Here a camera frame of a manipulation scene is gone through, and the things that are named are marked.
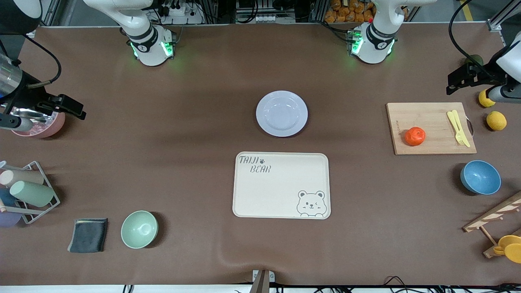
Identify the orange fruit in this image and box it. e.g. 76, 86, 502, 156
405, 127, 427, 147

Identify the pink bowl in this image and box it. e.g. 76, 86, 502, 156
10, 112, 66, 139

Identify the beige cup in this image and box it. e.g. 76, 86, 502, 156
0, 169, 44, 188

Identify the yellow lemon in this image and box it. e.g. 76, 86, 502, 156
478, 90, 496, 108
487, 110, 508, 131

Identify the dark grey folded cloth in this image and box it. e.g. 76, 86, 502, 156
67, 218, 109, 254

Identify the black floor cable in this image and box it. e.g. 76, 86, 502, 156
383, 276, 414, 292

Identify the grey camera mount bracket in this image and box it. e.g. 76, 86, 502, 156
249, 269, 276, 293

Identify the cream bear print tray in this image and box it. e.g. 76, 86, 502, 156
232, 152, 331, 220

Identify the grey wire cup rack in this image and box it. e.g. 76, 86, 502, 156
0, 161, 61, 225

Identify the blue cup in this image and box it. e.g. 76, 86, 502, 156
0, 188, 18, 207

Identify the bag of orange buns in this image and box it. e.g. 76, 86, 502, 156
324, 0, 375, 24

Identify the white power strip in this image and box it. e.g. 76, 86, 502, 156
161, 0, 204, 25

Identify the purple cup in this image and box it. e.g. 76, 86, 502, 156
0, 211, 23, 228

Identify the yellow plastic knife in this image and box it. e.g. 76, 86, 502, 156
452, 109, 471, 148

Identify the yellow cup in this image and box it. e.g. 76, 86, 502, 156
493, 235, 521, 264

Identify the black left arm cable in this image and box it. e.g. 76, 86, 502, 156
448, 0, 503, 82

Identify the wooden drying rack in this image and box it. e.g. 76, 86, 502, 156
463, 191, 521, 259

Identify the light green bowl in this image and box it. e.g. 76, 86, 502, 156
120, 210, 159, 249

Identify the metal scoop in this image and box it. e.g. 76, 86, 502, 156
8, 107, 55, 122

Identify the yellow plastic fork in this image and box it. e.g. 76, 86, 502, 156
447, 111, 466, 147

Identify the wooden cutting board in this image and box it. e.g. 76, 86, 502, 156
386, 102, 477, 156

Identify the aluminium frame post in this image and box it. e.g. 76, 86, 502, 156
486, 0, 521, 45

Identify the mint green cup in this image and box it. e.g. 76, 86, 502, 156
9, 180, 55, 208

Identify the blue bowl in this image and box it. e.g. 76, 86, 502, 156
460, 160, 502, 195

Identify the white round plate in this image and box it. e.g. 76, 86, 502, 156
256, 90, 309, 138

